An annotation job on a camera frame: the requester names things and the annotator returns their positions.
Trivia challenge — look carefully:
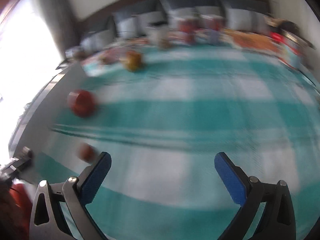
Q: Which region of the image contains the dark orange tangerine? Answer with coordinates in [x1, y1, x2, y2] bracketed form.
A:
[77, 143, 97, 163]

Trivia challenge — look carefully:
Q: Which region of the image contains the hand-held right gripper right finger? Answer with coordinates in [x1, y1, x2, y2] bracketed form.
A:
[214, 152, 296, 240]

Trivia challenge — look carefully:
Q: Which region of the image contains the clear glass jar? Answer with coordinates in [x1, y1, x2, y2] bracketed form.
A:
[149, 24, 173, 49]

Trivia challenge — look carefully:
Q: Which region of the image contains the red fuzzy cloth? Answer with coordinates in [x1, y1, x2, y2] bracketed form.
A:
[9, 182, 34, 240]

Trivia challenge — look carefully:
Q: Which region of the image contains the red apple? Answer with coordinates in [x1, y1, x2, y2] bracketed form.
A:
[67, 89, 99, 118]

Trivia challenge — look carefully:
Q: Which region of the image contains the large red label can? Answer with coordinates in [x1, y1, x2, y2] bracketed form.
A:
[178, 17, 199, 44]

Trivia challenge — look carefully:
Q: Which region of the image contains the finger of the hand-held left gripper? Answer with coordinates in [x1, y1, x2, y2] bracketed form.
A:
[0, 146, 34, 180]

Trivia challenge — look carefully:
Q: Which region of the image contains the green-brown round fruit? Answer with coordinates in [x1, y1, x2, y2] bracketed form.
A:
[98, 53, 111, 65]

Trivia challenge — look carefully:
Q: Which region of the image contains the colourful printed tin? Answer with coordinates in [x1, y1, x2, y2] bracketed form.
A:
[281, 34, 307, 69]

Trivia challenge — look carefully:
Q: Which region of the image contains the orange cover book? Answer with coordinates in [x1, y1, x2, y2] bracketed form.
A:
[229, 29, 279, 54]

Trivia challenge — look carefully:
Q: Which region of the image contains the grey two-tone pillow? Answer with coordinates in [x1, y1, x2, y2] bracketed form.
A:
[157, 0, 225, 28]
[81, 17, 117, 53]
[112, 4, 164, 40]
[221, 0, 272, 34]

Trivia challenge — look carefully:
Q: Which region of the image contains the grey curtain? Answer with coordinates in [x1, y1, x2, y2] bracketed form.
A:
[35, 0, 79, 62]

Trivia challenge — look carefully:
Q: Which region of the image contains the teal plaid blanket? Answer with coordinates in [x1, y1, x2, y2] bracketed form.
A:
[32, 36, 320, 240]

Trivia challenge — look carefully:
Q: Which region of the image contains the yellow pear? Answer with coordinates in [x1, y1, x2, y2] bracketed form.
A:
[119, 50, 144, 72]

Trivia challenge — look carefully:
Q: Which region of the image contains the pink printed packet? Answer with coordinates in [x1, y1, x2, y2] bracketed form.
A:
[84, 41, 150, 70]

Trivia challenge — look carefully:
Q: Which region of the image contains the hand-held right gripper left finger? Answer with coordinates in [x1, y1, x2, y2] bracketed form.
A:
[29, 151, 112, 240]

